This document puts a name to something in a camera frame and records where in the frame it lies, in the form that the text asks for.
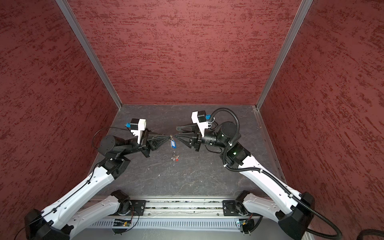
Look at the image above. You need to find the aluminium mounting rail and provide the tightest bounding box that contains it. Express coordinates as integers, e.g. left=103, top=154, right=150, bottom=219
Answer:
left=62, top=196, right=306, bottom=218

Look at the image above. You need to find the black corrugated cable conduit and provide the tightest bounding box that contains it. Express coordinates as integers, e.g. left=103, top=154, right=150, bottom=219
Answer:
left=208, top=107, right=343, bottom=240

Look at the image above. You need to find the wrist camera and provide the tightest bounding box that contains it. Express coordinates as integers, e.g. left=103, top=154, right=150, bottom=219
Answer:
left=191, top=111, right=213, bottom=138
left=126, top=119, right=147, bottom=145

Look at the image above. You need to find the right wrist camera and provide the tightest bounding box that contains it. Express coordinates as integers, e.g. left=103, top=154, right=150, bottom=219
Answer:
left=191, top=111, right=213, bottom=138

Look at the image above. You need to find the small keys bunch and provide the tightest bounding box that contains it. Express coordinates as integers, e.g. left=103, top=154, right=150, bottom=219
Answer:
left=171, top=137, right=179, bottom=162

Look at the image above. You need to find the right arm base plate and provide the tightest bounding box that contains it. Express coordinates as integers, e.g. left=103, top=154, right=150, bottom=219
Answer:
left=222, top=200, right=240, bottom=217

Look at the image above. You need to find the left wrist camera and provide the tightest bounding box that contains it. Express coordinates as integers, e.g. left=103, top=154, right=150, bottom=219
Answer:
left=126, top=119, right=147, bottom=145

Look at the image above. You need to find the black cable bottom right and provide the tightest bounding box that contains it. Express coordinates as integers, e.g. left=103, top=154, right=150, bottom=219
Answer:
left=355, top=229, right=384, bottom=240

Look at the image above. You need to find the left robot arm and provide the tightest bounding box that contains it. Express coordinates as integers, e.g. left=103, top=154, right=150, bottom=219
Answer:
left=25, top=129, right=171, bottom=240

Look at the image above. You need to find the blue key tag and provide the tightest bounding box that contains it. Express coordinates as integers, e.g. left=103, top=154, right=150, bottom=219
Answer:
left=171, top=140, right=177, bottom=150

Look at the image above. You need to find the white slotted cable duct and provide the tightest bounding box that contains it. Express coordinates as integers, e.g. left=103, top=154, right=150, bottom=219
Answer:
left=89, top=219, right=239, bottom=231

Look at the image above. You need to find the left aluminium corner post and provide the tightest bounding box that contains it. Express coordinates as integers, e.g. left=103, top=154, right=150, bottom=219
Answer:
left=56, top=0, right=123, bottom=110

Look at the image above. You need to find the right aluminium corner post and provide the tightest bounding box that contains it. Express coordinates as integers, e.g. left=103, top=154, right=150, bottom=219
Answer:
left=256, top=0, right=313, bottom=111

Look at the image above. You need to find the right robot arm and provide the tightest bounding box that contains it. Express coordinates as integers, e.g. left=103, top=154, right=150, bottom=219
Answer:
left=175, top=122, right=315, bottom=240

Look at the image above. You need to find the aluminium corner post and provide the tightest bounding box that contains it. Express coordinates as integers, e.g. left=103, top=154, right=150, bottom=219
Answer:
left=256, top=0, right=313, bottom=111
left=56, top=0, right=123, bottom=110

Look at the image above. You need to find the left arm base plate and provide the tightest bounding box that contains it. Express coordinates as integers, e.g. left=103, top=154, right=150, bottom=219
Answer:
left=131, top=200, right=147, bottom=216

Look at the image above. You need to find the circuit board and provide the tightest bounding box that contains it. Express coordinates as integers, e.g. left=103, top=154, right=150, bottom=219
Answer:
left=113, top=219, right=132, bottom=228
left=238, top=219, right=255, bottom=234

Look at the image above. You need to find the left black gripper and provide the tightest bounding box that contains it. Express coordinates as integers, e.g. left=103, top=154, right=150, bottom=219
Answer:
left=119, top=127, right=170, bottom=157

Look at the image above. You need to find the right circuit board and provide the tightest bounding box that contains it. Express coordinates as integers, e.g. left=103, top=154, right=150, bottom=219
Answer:
left=238, top=219, right=255, bottom=234

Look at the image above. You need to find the left circuit board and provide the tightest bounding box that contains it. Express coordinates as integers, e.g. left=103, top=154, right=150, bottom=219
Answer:
left=113, top=219, right=132, bottom=228

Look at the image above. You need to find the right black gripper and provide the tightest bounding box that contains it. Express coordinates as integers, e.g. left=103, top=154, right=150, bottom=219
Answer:
left=175, top=121, right=230, bottom=152

